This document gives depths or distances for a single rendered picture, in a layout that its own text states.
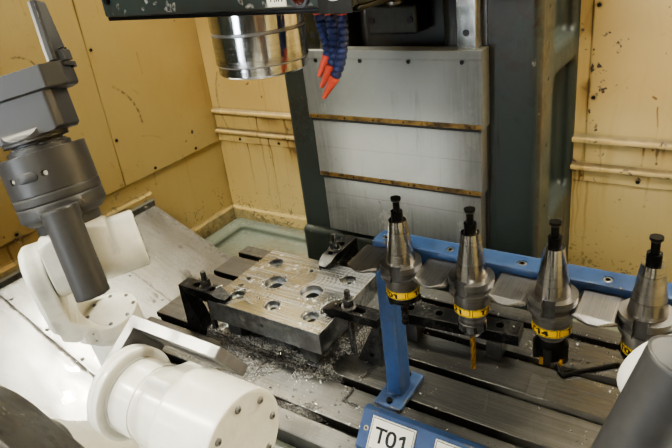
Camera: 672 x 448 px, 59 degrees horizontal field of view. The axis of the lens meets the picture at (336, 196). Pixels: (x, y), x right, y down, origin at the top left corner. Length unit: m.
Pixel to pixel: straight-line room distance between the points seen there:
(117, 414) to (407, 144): 1.15
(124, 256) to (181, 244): 1.43
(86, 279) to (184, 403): 0.29
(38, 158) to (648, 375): 0.54
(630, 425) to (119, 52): 1.94
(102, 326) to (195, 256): 1.35
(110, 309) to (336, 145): 0.96
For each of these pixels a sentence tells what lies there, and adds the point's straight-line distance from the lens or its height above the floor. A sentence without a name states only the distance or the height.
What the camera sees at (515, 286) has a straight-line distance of 0.85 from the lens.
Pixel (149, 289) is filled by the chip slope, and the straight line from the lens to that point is 1.94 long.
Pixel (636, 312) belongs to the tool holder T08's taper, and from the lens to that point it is 0.79.
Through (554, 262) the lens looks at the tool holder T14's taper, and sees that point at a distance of 0.78.
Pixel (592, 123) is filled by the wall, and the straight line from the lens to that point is 1.73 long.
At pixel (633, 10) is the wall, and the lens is 1.65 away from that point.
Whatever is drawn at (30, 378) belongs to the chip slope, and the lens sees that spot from 1.77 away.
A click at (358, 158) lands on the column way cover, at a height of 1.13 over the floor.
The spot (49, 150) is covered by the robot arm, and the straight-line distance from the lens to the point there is 0.65.
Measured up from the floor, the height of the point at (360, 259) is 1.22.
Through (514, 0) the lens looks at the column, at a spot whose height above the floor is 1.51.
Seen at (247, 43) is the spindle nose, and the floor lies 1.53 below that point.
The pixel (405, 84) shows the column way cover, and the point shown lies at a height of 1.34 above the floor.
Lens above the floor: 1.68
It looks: 24 degrees down
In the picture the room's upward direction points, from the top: 7 degrees counter-clockwise
